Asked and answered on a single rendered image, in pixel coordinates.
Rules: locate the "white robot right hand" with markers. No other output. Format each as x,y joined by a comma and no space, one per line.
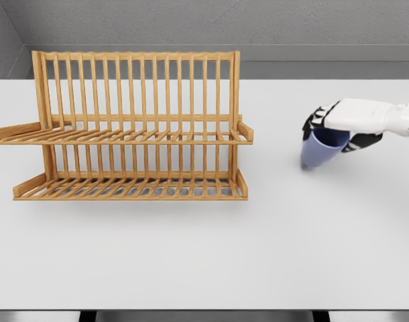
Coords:
355,114

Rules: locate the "blue cup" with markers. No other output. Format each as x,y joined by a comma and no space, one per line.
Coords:
318,151

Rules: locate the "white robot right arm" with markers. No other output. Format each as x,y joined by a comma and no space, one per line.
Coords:
403,118

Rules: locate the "wooden two-tier dish rack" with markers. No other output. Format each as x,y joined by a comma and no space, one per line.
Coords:
130,134

